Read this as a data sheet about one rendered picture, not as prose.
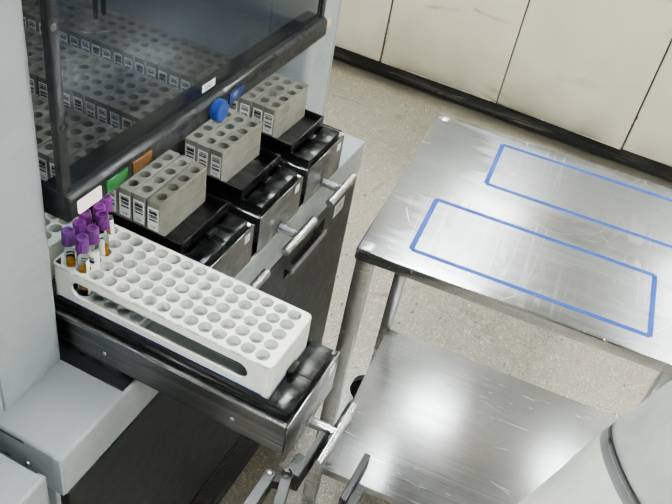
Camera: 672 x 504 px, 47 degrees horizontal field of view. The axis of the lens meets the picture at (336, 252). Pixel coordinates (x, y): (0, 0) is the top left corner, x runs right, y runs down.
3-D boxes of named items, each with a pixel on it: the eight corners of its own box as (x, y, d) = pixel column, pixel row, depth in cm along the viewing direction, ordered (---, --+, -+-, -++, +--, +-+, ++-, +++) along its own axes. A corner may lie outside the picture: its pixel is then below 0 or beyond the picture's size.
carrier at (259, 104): (283, 107, 134) (287, 75, 130) (293, 111, 134) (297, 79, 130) (249, 134, 126) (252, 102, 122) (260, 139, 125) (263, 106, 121)
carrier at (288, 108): (294, 111, 134) (298, 80, 130) (305, 115, 133) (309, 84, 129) (260, 139, 125) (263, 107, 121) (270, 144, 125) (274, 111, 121)
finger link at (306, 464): (295, 492, 87) (290, 489, 87) (323, 447, 92) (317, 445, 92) (299, 477, 85) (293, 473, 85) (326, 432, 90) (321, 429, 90)
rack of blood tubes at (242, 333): (54, 300, 94) (50, 262, 90) (107, 256, 101) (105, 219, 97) (266, 406, 87) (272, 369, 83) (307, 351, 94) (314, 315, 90)
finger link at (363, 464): (339, 497, 84) (345, 501, 84) (365, 451, 89) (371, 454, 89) (335, 512, 86) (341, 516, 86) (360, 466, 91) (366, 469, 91)
